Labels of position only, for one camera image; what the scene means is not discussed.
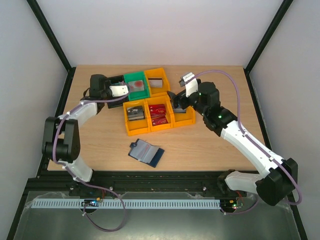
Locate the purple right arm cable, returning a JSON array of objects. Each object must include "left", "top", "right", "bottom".
[{"left": 186, "top": 69, "right": 303, "bottom": 206}]

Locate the red VIP card stack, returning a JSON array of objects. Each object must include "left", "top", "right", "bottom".
[{"left": 148, "top": 104, "right": 168, "bottom": 127}]

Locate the white striped card stack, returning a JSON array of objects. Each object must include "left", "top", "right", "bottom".
[{"left": 148, "top": 77, "right": 163, "bottom": 88}]

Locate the green bin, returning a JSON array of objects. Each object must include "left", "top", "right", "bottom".
[{"left": 124, "top": 71, "right": 150, "bottom": 101}]

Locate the yellow rear bin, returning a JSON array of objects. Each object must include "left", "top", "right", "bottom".
[{"left": 144, "top": 67, "right": 171, "bottom": 98}]

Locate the dark VIP card stack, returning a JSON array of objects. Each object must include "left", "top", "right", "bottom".
[{"left": 126, "top": 105, "right": 145, "bottom": 121}]

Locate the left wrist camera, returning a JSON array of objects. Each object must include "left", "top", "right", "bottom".
[{"left": 109, "top": 84, "right": 130, "bottom": 98}]

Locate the black left rear frame post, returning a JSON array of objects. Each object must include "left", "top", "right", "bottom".
[{"left": 26, "top": 0, "right": 75, "bottom": 73}]

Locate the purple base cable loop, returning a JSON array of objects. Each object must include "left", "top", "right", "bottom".
[{"left": 82, "top": 189, "right": 130, "bottom": 233}]

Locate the blue card holder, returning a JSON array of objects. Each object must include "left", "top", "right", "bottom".
[{"left": 128, "top": 138, "right": 165, "bottom": 168}]

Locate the yellow bin with dark cards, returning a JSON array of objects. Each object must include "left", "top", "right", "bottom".
[{"left": 123, "top": 99, "right": 151, "bottom": 136}]

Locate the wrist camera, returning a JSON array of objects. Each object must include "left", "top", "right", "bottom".
[
  {"left": 109, "top": 84, "right": 130, "bottom": 98},
  {"left": 179, "top": 72, "right": 198, "bottom": 98}
]

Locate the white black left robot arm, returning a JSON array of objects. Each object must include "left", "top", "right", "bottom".
[{"left": 41, "top": 74, "right": 112, "bottom": 183}]

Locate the yellow bin with red cards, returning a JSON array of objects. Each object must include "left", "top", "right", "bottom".
[{"left": 145, "top": 95, "right": 173, "bottom": 132}]

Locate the blue VIP card stack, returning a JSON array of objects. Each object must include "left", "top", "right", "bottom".
[{"left": 173, "top": 107, "right": 187, "bottom": 114}]

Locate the black bin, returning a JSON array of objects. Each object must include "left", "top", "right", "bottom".
[{"left": 104, "top": 75, "right": 129, "bottom": 109}]

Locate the red white card stack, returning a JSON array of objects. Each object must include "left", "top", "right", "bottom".
[{"left": 128, "top": 79, "right": 145, "bottom": 93}]

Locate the white slotted cable duct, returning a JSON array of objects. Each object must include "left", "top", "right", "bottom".
[{"left": 31, "top": 198, "right": 221, "bottom": 210}]

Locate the black front frame rail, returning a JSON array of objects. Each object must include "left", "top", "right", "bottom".
[{"left": 23, "top": 170, "right": 292, "bottom": 198}]

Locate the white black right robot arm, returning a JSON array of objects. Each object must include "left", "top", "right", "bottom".
[{"left": 167, "top": 79, "right": 298, "bottom": 206}]

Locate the black frame post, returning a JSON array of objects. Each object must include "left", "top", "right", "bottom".
[
  {"left": 244, "top": 0, "right": 295, "bottom": 73},
  {"left": 26, "top": 0, "right": 75, "bottom": 73}
]

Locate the black right rear frame post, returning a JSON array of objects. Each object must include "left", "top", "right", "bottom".
[{"left": 244, "top": 0, "right": 295, "bottom": 73}]

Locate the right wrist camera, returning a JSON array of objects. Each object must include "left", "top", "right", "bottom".
[{"left": 179, "top": 72, "right": 198, "bottom": 98}]

